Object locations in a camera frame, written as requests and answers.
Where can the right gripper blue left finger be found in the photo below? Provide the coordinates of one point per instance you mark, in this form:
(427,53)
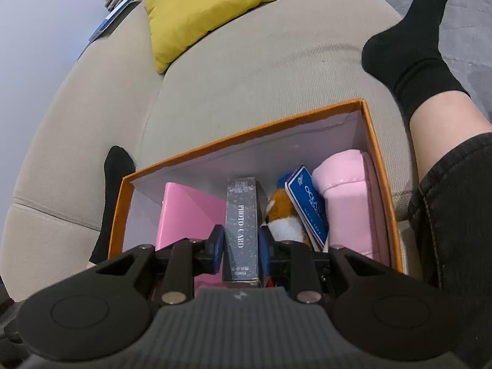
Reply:
(215,249)

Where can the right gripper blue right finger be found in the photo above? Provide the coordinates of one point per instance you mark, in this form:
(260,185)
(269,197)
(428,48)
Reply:
(266,241)

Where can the grey photo card box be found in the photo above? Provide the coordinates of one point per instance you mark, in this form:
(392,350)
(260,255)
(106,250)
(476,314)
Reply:
(241,239)

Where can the orange white plush toy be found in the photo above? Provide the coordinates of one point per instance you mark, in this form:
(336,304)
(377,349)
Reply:
(283,221)

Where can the pink booklet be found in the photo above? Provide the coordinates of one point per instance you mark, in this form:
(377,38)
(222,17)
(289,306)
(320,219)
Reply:
(186,220)

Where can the orange cardboard box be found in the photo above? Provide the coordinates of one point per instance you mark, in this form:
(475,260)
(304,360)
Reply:
(266,153)

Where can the left leg black sock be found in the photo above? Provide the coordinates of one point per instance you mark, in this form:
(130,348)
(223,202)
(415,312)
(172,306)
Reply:
(118,164)

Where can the leg black sock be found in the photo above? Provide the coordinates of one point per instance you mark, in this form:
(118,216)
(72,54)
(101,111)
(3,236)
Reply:
(118,164)
(450,211)

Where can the beige sofa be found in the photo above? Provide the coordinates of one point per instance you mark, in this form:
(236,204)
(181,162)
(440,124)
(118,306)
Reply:
(281,59)

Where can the right leg black sock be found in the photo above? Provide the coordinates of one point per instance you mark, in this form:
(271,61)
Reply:
(450,211)

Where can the yellow cushion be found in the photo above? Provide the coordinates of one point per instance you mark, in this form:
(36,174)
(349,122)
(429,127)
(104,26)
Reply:
(176,25)

